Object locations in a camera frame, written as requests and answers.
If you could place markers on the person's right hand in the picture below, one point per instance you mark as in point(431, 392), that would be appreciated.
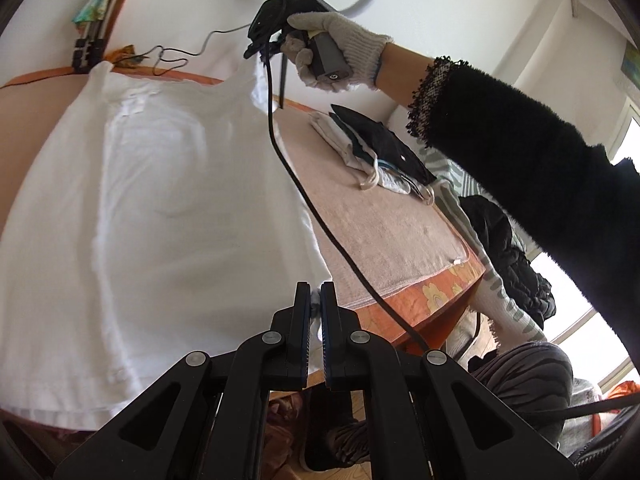
point(360, 50)

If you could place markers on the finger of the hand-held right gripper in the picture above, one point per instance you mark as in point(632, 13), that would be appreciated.
point(260, 50)

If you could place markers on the green striped white sheet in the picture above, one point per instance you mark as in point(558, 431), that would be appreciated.
point(505, 305)

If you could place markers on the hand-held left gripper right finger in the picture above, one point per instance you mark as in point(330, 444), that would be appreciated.
point(330, 345)

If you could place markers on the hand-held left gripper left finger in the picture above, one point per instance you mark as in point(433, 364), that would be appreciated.
point(302, 340)

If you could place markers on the white folded garment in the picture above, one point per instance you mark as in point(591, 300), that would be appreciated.
point(330, 132)

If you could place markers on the person's grey striped pants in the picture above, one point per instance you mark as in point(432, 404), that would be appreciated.
point(530, 370)

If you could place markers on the wall painting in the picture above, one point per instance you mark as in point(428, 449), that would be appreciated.
point(631, 67)

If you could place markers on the window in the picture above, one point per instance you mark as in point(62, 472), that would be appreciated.
point(575, 320)

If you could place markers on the black grey metal stand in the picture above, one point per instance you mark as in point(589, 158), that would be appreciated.
point(87, 52)

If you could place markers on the person's right forearm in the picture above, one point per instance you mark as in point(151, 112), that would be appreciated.
point(525, 150)

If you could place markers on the white tank top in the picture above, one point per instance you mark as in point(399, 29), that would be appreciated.
point(150, 210)

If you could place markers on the black jacket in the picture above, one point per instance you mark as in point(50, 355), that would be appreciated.
point(500, 245)

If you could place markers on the black folded garment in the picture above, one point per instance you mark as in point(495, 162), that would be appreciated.
point(385, 145)

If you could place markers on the orange patterned cloth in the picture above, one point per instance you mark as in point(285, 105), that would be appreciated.
point(125, 52)

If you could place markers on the orange floral blanket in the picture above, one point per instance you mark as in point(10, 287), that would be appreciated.
point(440, 290)

